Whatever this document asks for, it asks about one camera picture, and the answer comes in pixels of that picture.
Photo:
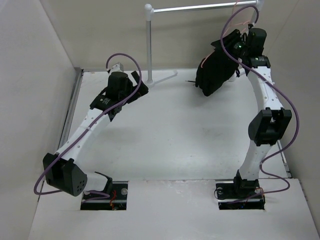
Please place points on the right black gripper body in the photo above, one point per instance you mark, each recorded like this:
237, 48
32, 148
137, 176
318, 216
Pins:
241, 49

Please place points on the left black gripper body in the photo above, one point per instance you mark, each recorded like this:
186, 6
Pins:
129, 91

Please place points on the black trousers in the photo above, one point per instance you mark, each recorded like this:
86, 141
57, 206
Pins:
214, 70

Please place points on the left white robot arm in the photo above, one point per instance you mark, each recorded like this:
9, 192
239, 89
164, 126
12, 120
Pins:
64, 169

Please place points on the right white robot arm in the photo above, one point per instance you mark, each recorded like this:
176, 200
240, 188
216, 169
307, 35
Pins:
272, 119

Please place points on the white clothes rack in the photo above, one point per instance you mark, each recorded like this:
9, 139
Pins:
150, 11

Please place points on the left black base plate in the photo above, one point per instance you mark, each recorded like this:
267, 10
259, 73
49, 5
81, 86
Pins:
117, 200

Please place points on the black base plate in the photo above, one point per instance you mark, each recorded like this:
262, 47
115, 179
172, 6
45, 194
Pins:
117, 200
230, 198

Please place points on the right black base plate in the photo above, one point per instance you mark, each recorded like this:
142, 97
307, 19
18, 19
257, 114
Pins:
230, 198

